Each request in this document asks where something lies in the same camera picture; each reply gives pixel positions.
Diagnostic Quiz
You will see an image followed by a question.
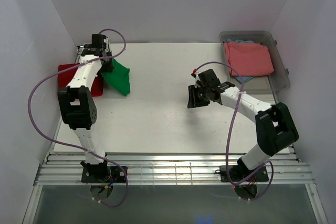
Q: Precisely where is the aluminium rail frame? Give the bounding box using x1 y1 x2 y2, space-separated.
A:
35 153 314 186

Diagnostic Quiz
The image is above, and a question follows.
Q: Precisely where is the green t-shirt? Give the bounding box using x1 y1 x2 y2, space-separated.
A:
100 59 131 96

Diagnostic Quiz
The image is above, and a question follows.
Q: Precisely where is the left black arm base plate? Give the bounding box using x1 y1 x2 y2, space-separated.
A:
81 166 128 184

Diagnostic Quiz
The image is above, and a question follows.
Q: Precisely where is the clear plastic bin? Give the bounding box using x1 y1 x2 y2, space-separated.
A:
219 30 290 94

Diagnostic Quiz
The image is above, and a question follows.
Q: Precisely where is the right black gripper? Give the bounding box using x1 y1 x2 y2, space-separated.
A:
187 84 210 109

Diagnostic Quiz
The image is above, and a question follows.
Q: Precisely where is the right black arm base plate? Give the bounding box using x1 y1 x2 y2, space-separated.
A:
215 164 269 182

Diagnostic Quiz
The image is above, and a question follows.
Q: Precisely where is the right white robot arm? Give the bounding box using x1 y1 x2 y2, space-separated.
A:
187 69 299 183

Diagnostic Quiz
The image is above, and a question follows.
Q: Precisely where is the folded red t-shirt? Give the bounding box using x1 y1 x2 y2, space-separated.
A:
57 63 103 97

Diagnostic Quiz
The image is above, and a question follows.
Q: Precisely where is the pink folded t-shirt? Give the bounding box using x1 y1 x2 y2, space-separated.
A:
224 41 274 77

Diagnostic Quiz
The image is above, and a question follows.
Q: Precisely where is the light blue folded t-shirt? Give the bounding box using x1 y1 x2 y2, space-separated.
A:
224 39 258 83

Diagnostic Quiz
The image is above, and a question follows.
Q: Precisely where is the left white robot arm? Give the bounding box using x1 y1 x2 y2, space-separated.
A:
57 34 114 182

